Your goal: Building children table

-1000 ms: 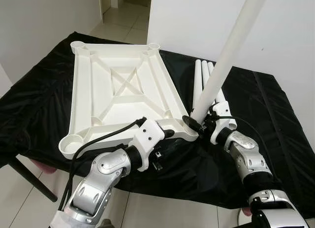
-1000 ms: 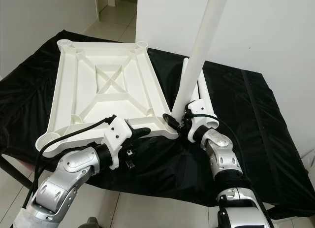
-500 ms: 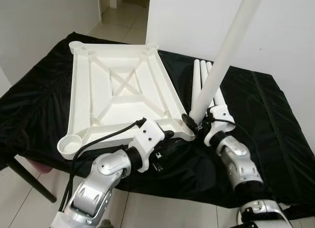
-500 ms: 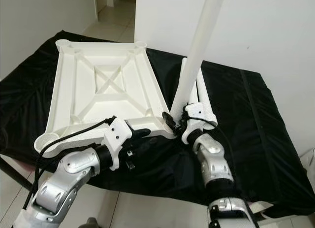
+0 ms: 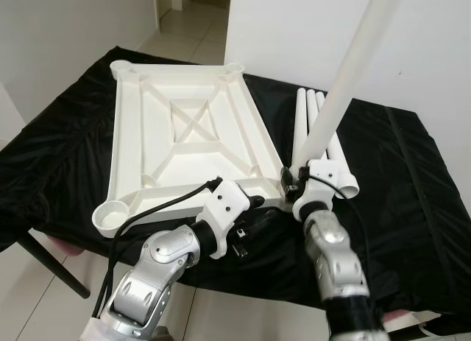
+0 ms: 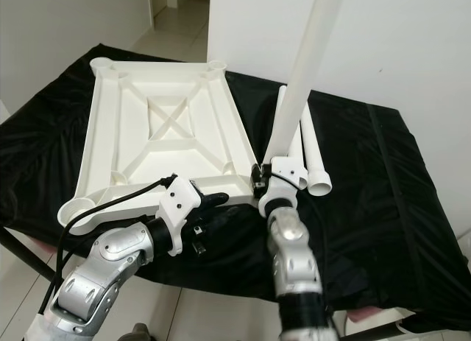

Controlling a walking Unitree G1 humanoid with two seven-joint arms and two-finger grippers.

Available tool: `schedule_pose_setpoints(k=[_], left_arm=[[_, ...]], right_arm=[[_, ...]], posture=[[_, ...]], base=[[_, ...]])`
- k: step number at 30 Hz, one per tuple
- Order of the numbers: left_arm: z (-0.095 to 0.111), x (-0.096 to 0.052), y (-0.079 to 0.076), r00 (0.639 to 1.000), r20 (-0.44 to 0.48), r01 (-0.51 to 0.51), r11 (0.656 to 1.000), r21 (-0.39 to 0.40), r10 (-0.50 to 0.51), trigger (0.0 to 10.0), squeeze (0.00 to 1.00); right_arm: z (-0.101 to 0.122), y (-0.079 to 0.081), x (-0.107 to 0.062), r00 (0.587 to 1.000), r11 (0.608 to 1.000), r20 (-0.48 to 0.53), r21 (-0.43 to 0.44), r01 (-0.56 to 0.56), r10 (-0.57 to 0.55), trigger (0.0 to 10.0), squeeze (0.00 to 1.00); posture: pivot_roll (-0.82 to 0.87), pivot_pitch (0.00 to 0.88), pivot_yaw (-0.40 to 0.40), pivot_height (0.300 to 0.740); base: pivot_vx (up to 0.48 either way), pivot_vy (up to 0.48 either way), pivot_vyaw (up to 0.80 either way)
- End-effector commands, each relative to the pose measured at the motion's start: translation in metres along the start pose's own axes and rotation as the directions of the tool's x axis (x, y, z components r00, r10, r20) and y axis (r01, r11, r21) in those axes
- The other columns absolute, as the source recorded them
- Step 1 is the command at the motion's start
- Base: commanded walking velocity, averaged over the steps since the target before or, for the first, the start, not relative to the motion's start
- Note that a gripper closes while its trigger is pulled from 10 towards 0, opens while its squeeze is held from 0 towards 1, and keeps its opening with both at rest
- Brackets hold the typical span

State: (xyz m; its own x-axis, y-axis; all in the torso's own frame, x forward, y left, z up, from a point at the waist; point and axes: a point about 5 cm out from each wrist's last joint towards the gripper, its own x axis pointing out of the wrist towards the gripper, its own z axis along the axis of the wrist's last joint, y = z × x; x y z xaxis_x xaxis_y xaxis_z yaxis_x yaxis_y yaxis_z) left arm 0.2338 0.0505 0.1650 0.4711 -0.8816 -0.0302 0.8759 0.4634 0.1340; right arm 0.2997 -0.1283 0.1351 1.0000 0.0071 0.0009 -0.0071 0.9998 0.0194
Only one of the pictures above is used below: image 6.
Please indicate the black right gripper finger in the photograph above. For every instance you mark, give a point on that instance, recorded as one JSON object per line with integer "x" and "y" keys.
{"x": 260, "y": 169}

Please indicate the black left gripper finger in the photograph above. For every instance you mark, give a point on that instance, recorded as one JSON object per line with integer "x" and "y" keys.
{"x": 213, "y": 217}
{"x": 215, "y": 199}

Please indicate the white plastic table top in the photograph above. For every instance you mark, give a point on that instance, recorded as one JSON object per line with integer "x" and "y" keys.
{"x": 140, "y": 146}

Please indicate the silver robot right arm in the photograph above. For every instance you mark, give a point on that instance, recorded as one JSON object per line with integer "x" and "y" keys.
{"x": 291, "y": 252}

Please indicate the black table cloth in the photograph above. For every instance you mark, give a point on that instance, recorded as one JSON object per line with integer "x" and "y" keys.
{"x": 375, "y": 179}

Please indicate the grey robot left foot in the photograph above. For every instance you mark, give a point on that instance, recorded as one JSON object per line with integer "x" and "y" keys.
{"x": 141, "y": 334}

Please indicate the black metal table leg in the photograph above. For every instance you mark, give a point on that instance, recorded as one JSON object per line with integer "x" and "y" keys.
{"x": 33, "y": 258}

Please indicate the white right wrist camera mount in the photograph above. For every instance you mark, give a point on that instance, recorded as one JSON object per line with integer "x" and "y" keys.
{"x": 291, "y": 171}

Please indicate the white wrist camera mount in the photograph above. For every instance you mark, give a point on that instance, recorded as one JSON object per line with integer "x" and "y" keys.
{"x": 291, "y": 171}
{"x": 180, "y": 205}

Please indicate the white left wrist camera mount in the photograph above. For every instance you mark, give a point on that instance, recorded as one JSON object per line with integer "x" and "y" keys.
{"x": 180, "y": 205}

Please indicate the white plastic frame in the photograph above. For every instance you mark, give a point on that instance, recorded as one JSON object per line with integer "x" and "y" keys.
{"x": 383, "y": 325}

